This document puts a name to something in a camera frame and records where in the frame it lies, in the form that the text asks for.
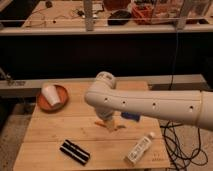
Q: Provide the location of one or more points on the orange toy carrot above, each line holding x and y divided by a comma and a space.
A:
99, 123

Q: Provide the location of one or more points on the black white striped box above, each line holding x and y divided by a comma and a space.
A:
75, 152

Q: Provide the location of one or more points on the grey right post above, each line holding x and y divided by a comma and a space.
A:
185, 9

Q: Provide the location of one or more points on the white foam cup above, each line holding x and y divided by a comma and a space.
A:
51, 95

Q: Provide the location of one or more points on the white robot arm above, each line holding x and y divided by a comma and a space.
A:
187, 107

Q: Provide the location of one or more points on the blue sponge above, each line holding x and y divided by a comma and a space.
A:
130, 116

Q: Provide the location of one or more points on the grey vertical post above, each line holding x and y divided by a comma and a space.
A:
88, 14

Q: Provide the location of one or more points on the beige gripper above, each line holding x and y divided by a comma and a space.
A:
109, 123

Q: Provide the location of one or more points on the orange basket on shelf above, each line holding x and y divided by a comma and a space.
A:
142, 15

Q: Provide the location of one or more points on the orange round plate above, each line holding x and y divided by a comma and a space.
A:
45, 106

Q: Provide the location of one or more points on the black object on shelf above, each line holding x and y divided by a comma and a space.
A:
119, 17

